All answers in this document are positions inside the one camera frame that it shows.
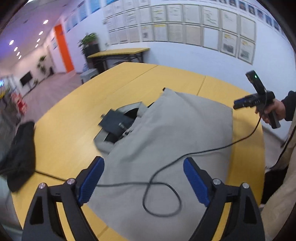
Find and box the yellow side table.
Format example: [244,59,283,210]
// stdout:
[86,48,150,73]

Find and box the person's right hand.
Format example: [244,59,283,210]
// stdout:
[255,99,286,124]

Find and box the wall television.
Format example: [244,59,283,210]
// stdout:
[20,71,33,90]

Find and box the orange door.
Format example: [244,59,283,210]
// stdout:
[54,24,74,73]

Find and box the person's beige coat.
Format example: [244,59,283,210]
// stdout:
[260,115,296,241]

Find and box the potted plant on cabinet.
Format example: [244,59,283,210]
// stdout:
[78,33,98,50]

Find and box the black folded garment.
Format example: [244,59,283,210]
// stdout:
[1,121,36,193]

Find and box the red boxes stack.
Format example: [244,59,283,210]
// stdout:
[11,92,28,115]

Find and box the tall potted plant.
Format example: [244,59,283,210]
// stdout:
[37,55,47,75]

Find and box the beige and black jacket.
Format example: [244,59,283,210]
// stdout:
[88,89,233,240]

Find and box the right forearm black sleeve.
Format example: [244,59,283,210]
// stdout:
[281,91,296,121]

